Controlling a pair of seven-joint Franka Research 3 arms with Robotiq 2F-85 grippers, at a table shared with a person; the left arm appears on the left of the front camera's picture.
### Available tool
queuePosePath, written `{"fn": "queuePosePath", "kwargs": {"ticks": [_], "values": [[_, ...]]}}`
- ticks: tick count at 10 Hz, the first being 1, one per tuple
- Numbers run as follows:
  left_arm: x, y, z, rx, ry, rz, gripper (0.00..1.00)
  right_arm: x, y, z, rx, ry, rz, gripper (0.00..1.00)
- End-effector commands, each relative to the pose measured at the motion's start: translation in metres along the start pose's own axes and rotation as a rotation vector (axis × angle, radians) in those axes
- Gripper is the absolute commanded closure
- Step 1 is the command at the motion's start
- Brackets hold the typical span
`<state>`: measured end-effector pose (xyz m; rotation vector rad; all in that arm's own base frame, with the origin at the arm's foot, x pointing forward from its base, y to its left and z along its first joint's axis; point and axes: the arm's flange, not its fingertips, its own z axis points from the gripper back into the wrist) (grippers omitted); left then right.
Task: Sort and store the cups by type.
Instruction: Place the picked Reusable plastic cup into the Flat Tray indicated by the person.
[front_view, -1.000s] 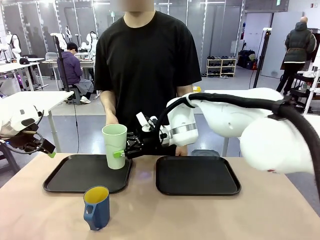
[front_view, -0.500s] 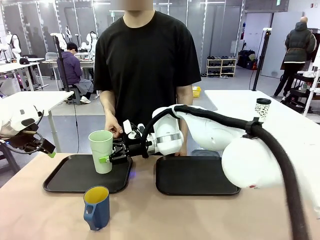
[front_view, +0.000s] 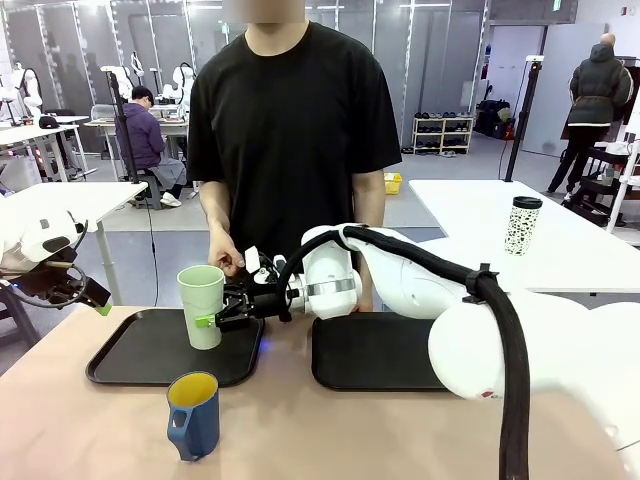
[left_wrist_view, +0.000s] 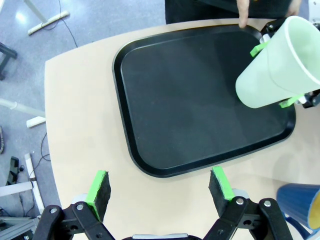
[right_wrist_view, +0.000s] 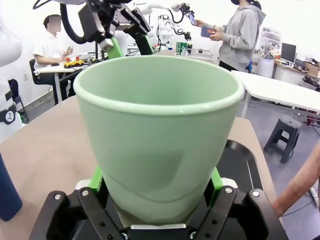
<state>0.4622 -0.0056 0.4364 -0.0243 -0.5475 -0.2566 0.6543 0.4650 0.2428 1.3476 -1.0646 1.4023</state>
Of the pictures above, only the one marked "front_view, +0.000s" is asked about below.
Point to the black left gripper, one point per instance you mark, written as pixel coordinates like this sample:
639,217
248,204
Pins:
50,282

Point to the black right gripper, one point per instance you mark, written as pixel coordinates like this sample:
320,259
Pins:
265,305

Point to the pale green plastic cup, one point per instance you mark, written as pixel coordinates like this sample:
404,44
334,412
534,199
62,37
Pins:
200,310

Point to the blue mug yellow inside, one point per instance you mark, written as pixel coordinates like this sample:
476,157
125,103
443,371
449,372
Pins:
197,420

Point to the person's right forearm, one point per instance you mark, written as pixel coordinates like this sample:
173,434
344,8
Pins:
216,215

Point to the person's left forearm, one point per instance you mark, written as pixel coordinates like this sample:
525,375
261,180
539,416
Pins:
369,200

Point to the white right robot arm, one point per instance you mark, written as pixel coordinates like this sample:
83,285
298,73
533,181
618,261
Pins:
550,350

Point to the person's right hand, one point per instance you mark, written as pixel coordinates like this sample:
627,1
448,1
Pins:
225,256

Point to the person's left hand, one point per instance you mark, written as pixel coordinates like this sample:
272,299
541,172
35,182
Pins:
366,295

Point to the black plastic serving tray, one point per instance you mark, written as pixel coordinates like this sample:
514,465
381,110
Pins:
140,350
370,350

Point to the white table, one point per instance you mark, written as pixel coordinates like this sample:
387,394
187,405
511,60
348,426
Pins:
100,200
475,215

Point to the black tripod pole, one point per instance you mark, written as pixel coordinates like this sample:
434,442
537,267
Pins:
125,135

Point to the seated person purple hoodie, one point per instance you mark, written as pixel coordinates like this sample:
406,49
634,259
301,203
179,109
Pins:
142,135

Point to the white height-adjustable desk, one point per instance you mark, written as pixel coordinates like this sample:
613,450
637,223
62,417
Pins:
45,131

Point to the black cap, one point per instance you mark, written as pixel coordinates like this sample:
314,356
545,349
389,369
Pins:
48,121

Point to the person in black t-shirt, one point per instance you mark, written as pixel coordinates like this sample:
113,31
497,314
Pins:
290,125

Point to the yellow plastic basket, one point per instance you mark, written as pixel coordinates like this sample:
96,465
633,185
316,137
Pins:
392,184

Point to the wooden shoe rack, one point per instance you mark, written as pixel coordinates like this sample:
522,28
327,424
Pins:
442,135

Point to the white speckled tumbler black lid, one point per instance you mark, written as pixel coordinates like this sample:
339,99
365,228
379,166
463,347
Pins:
522,230

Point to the black bags pile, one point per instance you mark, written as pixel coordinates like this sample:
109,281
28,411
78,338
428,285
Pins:
492,120

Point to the black pole with lamp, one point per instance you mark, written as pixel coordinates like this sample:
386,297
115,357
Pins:
520,125

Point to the black utility cart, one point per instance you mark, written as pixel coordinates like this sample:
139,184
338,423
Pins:
600,175

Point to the standing person black jacket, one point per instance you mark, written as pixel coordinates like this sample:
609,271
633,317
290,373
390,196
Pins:
597,95

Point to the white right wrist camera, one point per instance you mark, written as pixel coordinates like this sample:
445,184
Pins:
256,265

